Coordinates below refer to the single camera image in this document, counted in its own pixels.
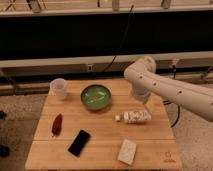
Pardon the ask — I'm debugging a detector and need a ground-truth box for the white wall outlet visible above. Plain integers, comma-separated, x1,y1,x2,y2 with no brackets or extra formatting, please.
88,65,93,72

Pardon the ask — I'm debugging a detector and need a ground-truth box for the wooden folding table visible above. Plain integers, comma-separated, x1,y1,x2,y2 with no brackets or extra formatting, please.
25,79,182,171

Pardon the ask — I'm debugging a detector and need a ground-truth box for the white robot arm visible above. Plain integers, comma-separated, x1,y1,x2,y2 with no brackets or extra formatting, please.
124,56,213,122

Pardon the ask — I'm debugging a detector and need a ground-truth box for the green ceramic bowl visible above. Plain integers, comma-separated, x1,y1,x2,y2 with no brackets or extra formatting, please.
80,84,111,111

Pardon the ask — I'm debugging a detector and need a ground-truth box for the white labelled plastic bottle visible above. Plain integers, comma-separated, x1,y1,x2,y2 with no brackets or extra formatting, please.
115,110,151,124

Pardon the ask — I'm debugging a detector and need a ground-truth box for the black hanging cable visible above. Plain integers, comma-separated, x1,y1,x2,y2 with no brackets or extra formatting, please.
101,3,135,73

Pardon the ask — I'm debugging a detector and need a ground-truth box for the red chili pepper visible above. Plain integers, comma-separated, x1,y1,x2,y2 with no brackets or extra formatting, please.
52,114,62,135

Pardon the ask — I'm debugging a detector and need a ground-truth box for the black smartphone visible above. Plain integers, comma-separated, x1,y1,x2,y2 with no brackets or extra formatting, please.
68,130,90,157

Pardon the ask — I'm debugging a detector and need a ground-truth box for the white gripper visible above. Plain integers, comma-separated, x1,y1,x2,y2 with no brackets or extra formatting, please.
132,85,155,115

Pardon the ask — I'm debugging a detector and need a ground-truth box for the translucent plastic cup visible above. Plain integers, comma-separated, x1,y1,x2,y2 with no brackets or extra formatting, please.
50,78,67,100

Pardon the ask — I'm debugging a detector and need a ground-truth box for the black cable behind table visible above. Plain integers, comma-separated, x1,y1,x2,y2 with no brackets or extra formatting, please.
162,64,182,128

